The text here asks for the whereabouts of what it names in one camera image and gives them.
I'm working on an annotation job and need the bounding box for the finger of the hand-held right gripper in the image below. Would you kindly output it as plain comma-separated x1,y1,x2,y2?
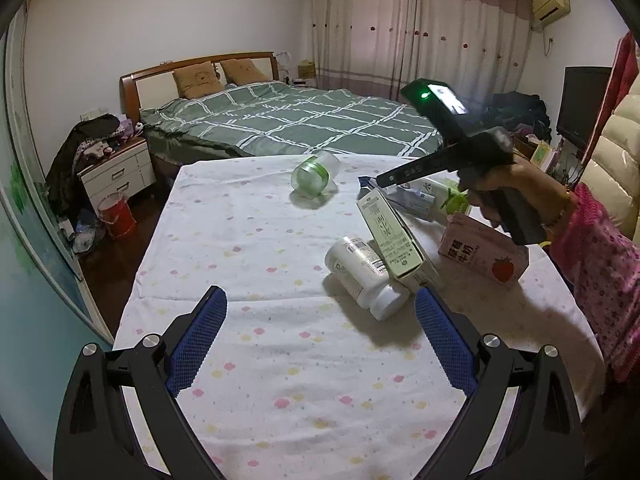
376,150,463,187

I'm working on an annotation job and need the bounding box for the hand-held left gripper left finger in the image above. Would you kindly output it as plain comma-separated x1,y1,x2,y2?
52,285,228,480

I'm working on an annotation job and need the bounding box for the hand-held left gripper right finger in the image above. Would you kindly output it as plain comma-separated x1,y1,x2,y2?
414,287,586,480

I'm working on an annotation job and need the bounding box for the white green leaf carton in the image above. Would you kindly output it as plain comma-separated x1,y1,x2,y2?
395,175,472,222

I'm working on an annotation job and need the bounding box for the blue packet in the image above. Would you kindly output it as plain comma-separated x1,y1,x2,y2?
357,175,401,206

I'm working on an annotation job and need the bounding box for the green white cardboard box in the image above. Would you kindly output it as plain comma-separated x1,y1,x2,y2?
356,187,441,292

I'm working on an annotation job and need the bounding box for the pink milk carton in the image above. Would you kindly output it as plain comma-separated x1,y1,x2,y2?
438,212,530,289

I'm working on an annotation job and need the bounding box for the green lid plastic jar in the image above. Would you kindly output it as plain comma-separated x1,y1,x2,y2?
291,150,341,199

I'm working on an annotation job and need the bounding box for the white pill bottle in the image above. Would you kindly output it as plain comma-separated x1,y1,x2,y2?
324,236,411,322

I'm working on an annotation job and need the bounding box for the person's right forearm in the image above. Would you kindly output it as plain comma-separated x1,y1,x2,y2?
547,182,640,386

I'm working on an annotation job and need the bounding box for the person's right hand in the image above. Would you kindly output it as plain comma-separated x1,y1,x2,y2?
467,154,573,231

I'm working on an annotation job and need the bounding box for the pink beige curtain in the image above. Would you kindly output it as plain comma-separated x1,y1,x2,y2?
307,0,533,103

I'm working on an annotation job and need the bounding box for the clothes pile on desk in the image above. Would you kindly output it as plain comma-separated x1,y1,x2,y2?
487,91,553,143

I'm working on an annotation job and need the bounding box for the yellow green box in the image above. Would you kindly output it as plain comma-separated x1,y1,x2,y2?
530,141,551,171

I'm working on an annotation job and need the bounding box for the green plaid quilt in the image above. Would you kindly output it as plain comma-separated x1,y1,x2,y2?
139,81,443,158

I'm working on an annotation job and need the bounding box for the black television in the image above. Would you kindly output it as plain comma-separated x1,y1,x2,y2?
556,66,613,151

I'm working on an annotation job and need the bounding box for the red bucket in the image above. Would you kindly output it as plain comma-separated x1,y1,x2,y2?
97,192,137,240

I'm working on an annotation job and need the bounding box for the crumpled plastic bag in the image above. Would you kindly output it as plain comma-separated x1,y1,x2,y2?
60,210,106,256

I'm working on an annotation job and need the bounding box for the cream puffer jacket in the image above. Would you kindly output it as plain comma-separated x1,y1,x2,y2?
580,95,640,241

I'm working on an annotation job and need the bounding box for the white wooden nightstand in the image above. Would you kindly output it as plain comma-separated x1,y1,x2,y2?
77,137,157,206

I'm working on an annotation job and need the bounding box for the red dotted jacket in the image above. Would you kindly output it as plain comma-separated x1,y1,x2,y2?
607,30,640,111

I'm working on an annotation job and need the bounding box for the brown bear pillow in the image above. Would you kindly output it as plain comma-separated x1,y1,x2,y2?
172,61,223,99
220,58,271,86

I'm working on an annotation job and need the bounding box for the sliding glass wardrobe door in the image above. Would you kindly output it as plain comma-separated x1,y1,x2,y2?
0,10,116,346

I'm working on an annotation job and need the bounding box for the dark clothes pile on nightstand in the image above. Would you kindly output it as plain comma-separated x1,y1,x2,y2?
46,114,146,221

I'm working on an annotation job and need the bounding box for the wooden bed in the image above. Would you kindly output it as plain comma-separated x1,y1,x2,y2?
119,51,443,161

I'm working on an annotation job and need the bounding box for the wall air conditioner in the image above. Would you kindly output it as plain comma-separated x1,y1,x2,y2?
531,0,572,26

